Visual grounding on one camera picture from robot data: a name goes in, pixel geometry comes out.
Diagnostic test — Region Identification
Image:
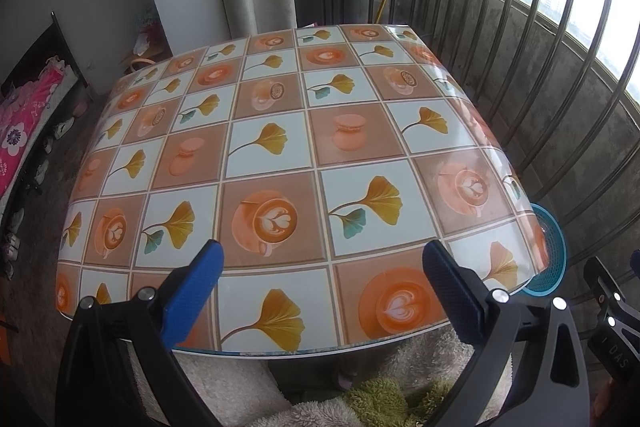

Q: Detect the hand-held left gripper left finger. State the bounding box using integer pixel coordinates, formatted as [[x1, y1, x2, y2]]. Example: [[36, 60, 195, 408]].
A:
[[55, 239, 224, 427]]

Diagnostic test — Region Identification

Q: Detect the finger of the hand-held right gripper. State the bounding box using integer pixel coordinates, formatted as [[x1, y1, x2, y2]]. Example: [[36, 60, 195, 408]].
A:
[[582, 256, 627, 343]]

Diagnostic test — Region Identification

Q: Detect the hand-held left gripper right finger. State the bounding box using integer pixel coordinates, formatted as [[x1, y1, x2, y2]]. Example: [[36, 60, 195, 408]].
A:
[[422, 239, 591, 427]]

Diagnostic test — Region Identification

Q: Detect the teal plastic basket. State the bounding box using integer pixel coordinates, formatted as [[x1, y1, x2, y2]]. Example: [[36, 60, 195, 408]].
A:
[[520, 203, 568, 298]]

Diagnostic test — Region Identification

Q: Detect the green fuzzy cloth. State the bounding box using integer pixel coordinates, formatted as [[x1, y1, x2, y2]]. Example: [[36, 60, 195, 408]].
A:
[[345, 376, 452, 427]]

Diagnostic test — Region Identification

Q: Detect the row of shoes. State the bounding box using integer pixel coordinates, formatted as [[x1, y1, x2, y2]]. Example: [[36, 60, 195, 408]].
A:
[[0, 99, 92, 280]]

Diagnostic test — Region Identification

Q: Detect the pink floral blanket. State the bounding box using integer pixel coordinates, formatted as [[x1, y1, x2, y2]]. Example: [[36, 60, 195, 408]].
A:
[[0, 67, 69, 208]]

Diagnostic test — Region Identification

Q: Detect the pile of red white clothes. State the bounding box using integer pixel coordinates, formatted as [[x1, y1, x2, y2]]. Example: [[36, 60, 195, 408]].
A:
[[132, 7, 169, 54]]

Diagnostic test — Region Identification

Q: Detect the basket with yellow handle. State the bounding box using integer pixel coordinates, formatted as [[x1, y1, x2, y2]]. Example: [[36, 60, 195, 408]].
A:
[[125, 54, 169, 74]]

